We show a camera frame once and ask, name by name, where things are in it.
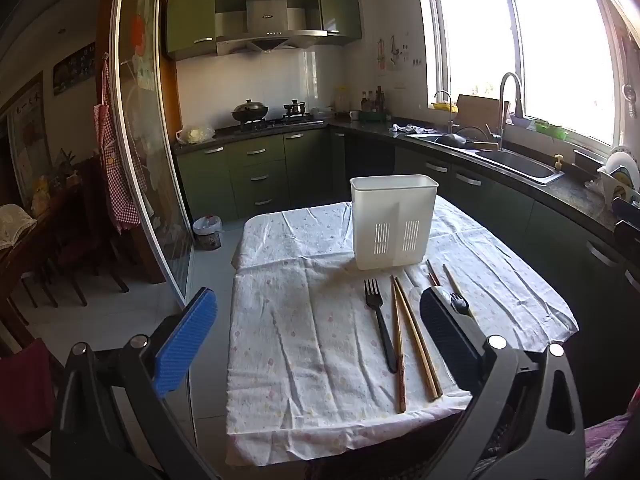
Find black pan with wooden handle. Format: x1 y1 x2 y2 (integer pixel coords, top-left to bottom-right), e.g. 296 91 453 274
435 132 501 151

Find kitchen window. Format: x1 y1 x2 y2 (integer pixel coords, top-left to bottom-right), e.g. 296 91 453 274
420 0 640 156

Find green base cabinets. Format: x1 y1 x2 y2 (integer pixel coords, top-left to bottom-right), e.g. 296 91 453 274
175 127 640 411

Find lace table cover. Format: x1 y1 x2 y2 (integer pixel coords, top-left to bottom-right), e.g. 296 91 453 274
0 204 38 251

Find steel range hood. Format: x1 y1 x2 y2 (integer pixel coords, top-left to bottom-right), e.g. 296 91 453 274
215 0 328 56

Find red checked apron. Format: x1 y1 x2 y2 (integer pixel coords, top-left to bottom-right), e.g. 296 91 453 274
93 60 142 233

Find white plastic utensil holder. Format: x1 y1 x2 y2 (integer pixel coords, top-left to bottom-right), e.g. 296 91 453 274
349 174 440 271

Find white patterned plate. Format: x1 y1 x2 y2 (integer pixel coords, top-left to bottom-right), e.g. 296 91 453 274
605 146 640 196

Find red chair back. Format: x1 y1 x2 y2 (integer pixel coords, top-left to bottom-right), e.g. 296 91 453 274
0 340 66 436

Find gas stove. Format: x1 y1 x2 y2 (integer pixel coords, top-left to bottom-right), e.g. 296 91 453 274
235 115 326 133

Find clear plastic bag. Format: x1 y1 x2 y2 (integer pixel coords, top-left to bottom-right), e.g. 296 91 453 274
176 126 216 145

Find wooden cutting board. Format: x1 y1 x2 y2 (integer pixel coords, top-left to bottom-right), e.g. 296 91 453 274
456 95 511 133

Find row of sauce bottles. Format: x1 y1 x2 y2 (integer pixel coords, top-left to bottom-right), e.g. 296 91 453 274
360 85 388 111

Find black wok with lid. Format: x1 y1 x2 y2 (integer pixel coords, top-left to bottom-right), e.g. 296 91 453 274
231 99 269 123

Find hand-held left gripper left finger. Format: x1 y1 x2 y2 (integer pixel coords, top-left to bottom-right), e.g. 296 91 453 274
50 287 221 480

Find white dish rack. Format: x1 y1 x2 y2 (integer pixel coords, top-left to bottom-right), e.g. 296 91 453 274
597 165 640 211

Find wooden dining table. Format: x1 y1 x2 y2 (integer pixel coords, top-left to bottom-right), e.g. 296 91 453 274
0 180 86 351

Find tall steel faucet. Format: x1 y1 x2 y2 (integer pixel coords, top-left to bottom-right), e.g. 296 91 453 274
498 72 524 151

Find small trash bin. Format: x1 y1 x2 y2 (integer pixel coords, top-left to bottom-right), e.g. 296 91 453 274
192 215 223 251

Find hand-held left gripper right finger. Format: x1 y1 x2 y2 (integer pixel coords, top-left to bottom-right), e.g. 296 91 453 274
420 287 586 480

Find dark wooden chair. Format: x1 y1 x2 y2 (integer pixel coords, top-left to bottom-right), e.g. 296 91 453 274
47 155 131 306

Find green sill containers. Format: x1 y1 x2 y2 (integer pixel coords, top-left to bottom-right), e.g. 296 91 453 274
532 119 571 142

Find wall hooks with tools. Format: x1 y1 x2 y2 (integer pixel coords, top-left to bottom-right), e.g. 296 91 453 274
375 35 421 73

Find hanging wall scroll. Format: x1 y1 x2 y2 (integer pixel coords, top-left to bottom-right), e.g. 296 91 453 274
5 72 53 211

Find green wall cabinets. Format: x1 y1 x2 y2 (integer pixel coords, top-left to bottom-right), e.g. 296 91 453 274
166 0 363 61

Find steel kitchen sink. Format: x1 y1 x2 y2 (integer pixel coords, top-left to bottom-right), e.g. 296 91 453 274
407 130 566 186

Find white floral tablecloth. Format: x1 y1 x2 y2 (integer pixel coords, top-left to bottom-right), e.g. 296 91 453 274
225 195 581 466

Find small steel faucet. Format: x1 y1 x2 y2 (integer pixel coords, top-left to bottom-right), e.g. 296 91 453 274
432 90 458 133

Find sliding glass door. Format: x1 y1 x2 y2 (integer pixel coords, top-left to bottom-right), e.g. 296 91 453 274
110 0 196 311

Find dark wall poster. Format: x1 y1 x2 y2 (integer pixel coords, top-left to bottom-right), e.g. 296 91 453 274
52 42 97 96

